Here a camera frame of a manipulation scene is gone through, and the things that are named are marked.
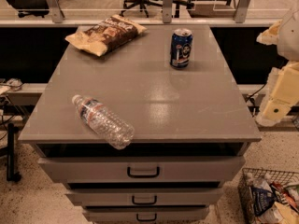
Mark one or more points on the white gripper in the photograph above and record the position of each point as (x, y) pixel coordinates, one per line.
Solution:
(290, 39)

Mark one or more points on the blue pepsi can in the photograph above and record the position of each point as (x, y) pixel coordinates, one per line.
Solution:
(181, 46)

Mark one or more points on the grey drawer cabinet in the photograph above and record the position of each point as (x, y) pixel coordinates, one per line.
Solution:
(196, 111)

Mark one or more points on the red snack bag in basket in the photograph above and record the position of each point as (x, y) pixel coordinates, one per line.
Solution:
(287, 194)

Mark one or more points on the blue snack bag in basket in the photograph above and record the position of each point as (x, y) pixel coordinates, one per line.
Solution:
(263, 199)

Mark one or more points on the black office chair centre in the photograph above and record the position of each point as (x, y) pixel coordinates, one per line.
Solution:
(142, 4)

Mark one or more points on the brown chip bag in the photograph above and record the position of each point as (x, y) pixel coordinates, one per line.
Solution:
(106, 36)

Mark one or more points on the clear plastic water bottle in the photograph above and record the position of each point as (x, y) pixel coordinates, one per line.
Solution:
(117, 132)

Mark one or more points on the middle grey drawer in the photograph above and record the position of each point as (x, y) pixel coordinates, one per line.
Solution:
(144, 197)

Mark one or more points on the grey drawer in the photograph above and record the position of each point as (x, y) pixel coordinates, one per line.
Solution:
(145, 214)
(141, 169)
(144, 197)

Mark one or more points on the bottom grey drawer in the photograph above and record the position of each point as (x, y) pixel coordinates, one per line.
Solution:
(145, 214)

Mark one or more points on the top grey drawer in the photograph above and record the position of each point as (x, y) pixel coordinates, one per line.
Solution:
(141, 169)

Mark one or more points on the black stand left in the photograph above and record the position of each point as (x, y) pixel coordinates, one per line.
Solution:
(12, 175)

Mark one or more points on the wire mesh basket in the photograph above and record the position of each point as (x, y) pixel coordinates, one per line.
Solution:
(278, 213)

